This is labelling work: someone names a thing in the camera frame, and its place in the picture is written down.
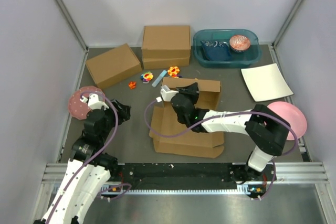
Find brown cardboard box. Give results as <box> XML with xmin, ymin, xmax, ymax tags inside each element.
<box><xmin>149</xmin><ymin>77</ymin><xmax>224</xmax><ymax>158</ymax></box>

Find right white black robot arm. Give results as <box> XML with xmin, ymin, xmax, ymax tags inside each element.
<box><xmin>161</xmin><ymin>82</ymin><xmax>297</xmax><ymax>180</ymax></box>

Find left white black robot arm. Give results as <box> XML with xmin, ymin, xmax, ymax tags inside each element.
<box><xmin>34</xmin><ymin>93</ymin><xmax>131</xmax><ymax>223</ymax></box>

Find bottom stacked cardboard box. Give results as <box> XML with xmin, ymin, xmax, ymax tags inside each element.
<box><xmin>143</xmin><ymin>57</ymin><xmax>190</xmax><ymax>70</ymax></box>

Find stacked cardboard box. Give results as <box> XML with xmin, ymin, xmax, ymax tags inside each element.
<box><xmin>143</xmin><ymin>57</ymin><xmax>190</xmax><ymax>70</ymax></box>
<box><xmin>141</xmin><ymin>25</ymin><xmax>191</xmax><ymax>59</ymax></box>

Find small folded cardboard box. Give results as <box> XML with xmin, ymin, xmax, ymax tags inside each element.
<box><xmin>86</xmin><ymin>44</ymin><xmax>142</xmax><ymax>89</ymax></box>

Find top stacked cardboard box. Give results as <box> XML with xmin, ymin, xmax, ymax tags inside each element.
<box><xmin>141</xmin><ymin>25</ymin><xmax>191</xmax><ymax>59</ymax></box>

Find pink dotted plate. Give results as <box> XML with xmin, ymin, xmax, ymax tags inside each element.
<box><xmin>68</xmin><ymin>86</ymin><xmax>103</xmax><ymax>120</ymax></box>

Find orange yellow flower plush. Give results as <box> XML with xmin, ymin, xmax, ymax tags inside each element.
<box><xmin>167</xmin><ymin>66</ymin><xmax>180</xmax><ymax>78</ymax></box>

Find blue highlighter pen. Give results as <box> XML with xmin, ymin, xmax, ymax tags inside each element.
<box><xmin>152</xmin><ymin>70</ymin><xmax>167</xmax><ymax>87</ymax></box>

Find rainbow flower plush dark petals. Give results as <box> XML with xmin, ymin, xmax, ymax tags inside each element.
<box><xmin>140</xmin><ymin>71</ymin><xmax>154</xmax><ymax>83</ymax></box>

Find red glitter leaf charm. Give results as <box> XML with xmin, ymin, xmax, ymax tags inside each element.
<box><xmin>128</xmin><ymin>81</ymin><xmax>137</xmax><ymax>89</ymax></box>

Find dark blue patterned bowl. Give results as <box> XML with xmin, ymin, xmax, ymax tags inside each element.
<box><xmin>201</xmin><ymin>40</ymin><xmax>232</xmax><ymax>61</ymax></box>

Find teal plastic bin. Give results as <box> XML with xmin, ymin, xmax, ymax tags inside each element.
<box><xmin>192</xmin><ymin>29</ymin><xmax>262</xmax><ymax>69</ymax></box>

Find red white patterned bowl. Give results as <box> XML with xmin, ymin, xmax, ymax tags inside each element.
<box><xmin>229</xmin><ymin>35</ymin><xmax>251</xmax><ymax>52</ymax></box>

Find white square plate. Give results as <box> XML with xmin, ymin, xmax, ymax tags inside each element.
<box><xmin>241</xmin><ymin>63</ymin><xmax>294</xmax><ymax>102</ymax></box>

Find plain pink plate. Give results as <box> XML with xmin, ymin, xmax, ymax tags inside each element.
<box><xmin>267</xmin><ymin>101</ymin><xmax>307</xmax><ymax>138</ymax></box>

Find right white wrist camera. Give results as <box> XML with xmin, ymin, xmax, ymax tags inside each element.
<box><xmin>155</xmin><ymin>85</ymin><xmax>179</xmax><ymax>102</ymax></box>

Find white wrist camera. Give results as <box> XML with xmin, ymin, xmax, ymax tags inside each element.
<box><xmin>155</xmin><ymin>85</ymin><xmax>179</xmax><ymax>102</ymax></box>
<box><xmin>80</xmin><ymin>93</ymin><xmax>109</xmax><ymax>110</ymax></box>

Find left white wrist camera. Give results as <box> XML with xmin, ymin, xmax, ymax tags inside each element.
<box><xmin>80</xmin><ymin>93</ymin><xmax>109</xmax><ymax>110</ymax></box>

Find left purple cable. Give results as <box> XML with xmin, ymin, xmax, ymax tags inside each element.
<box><xmin>44</xmin><ymin>91</ymin><xmax>132</xmax><ymax>224</ymax></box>

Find purple cable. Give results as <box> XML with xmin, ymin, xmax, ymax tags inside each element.
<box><xmin>144</xmin><ymin>99</ymin><xmax>299</xmax><ymax>201</ymax></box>
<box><xmin>44</xmin><ymin>91</ymin><xmax>132</xmax><ymax>224</ymax></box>

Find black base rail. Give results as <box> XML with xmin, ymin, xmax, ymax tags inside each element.
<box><xmin>115</xmin><ymin>162</ymin><xmax>253</xmax><ymax>190</ymax></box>

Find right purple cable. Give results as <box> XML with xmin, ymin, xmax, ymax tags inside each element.
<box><xmin>144</xmin><ymin>99</ymin><xmax>299</xmax><ymax>201</ymax></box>

